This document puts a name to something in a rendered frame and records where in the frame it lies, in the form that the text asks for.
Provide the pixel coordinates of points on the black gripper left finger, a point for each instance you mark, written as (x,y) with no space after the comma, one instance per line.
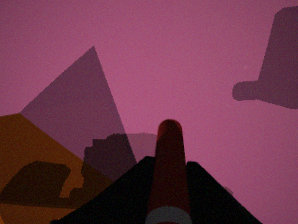
(124,202)

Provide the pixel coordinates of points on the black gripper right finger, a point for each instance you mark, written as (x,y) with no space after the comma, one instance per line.
(210,203)

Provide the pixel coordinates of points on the red peg with white band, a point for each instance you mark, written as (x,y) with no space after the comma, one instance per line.
(169,201)

